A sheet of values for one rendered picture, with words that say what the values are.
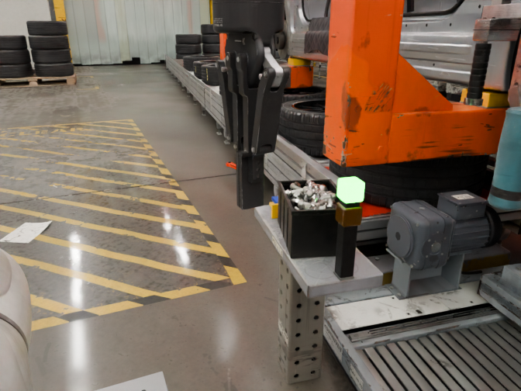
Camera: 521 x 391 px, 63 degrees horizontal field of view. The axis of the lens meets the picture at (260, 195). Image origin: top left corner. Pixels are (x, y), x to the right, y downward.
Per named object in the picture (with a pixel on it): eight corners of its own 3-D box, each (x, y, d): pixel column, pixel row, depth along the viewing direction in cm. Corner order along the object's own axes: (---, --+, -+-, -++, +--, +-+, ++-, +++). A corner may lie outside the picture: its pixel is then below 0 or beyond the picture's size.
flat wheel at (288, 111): (257, 141, 269) (256, 104, 260) (328, 127, 307) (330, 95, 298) (334, 165, 220) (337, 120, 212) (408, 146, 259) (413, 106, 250)
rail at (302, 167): (364, 245, 159) (369, 191, 152) (341, 249, 157) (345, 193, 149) (230, 120, 382) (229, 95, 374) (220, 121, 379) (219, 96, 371)
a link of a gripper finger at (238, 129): (230, 53, 45) (225, 51, 46) (232, 153, 50) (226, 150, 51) (262, 51, 47) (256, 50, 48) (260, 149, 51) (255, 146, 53)
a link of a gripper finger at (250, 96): (266, 52, 46) (273, 52, 45) (267, 151, 50) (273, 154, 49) (234, 53, 45) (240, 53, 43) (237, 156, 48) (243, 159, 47)
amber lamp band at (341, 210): (361, 226, 82) (364, 206, 81) (343, 228, 81) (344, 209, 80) (352, 218, 86) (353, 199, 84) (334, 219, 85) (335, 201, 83)
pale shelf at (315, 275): (382, 286, 90) (384, 274, 88) (307, 299, 85) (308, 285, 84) (308, 209, 128) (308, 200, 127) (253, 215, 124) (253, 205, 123)
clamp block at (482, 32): (518, 41, 102) (522, 17, 100) (486, 41, 99) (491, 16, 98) (502, 40, 106) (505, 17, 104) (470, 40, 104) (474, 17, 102)
